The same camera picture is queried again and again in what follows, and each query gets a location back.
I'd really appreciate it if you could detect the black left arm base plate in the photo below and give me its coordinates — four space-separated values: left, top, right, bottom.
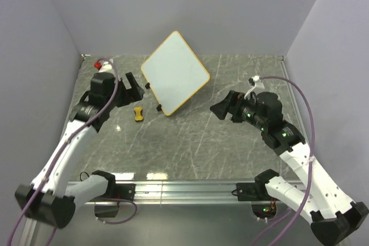
109 183 136 201

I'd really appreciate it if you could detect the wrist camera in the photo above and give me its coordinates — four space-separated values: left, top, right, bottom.
94 59 114 74
244 75 265 99

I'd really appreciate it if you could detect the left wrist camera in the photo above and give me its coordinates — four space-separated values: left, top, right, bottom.
94 59 114 74

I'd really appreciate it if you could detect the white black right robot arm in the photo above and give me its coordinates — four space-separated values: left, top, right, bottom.
210 90 368 245

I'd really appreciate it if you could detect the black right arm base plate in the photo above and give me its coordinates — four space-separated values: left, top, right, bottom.
231 182 271 202

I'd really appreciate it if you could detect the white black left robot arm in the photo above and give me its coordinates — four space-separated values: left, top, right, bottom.
15 71 144 229

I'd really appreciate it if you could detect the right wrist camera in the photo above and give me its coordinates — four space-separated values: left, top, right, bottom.
244 75 265 99

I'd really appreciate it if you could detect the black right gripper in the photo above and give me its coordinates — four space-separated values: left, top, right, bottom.
210 90 268 131

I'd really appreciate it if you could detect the aluminium rail frame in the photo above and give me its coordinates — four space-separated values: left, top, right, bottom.
18 54 338 246

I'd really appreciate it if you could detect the yellow framed whiteboard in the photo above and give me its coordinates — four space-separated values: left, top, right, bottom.
141 31 210 116

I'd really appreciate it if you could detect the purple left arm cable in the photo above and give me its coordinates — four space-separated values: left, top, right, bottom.
7 57 138 246

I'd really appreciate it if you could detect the yellow and black eraser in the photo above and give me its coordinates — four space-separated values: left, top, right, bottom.
134 107 144 122

